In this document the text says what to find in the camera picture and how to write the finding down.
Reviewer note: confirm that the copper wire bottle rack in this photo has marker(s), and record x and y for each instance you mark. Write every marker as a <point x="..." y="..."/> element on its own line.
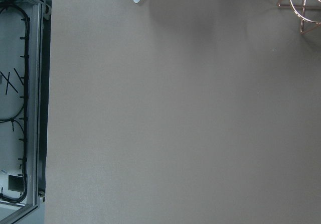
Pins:
<point x="307" y="24"/>

